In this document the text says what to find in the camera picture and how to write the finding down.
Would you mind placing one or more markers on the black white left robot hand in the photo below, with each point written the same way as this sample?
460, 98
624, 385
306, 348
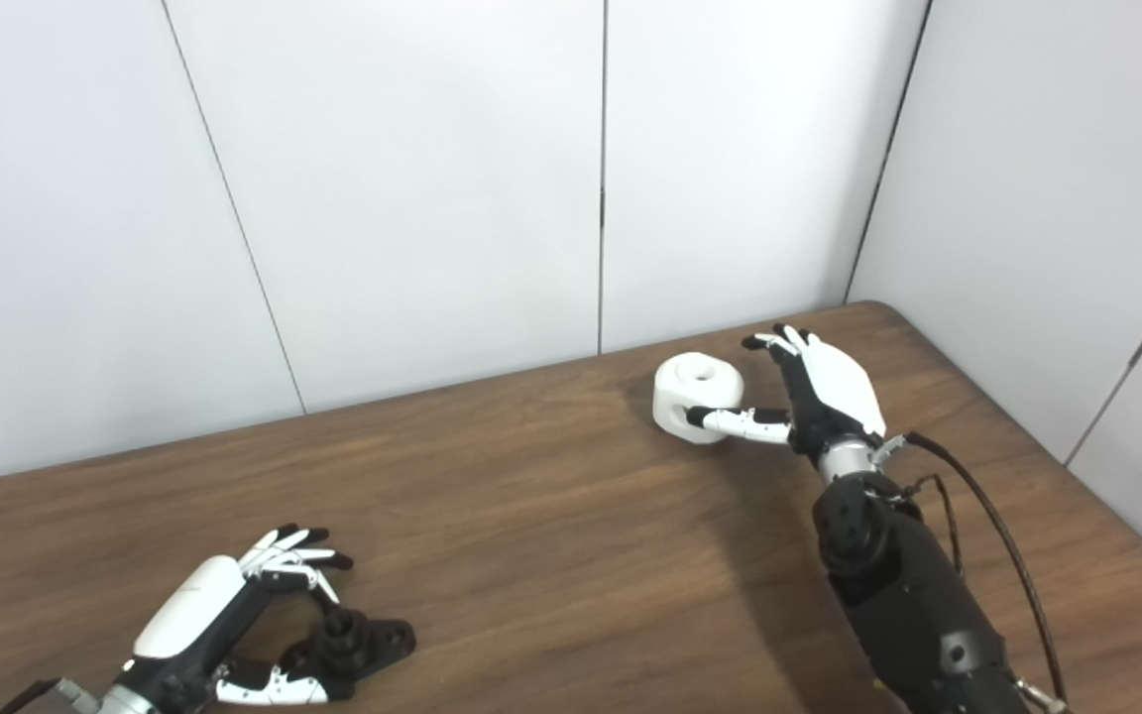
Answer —
189, 610

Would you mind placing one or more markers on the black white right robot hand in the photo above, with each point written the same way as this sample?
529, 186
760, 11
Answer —
834, 392

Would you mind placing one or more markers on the round white plastic piece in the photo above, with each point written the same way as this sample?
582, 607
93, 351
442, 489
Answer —
695, 392

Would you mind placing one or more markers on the black plastic holder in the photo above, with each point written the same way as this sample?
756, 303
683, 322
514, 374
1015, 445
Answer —
363, 645

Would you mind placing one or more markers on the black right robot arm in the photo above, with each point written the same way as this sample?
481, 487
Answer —
913, 585

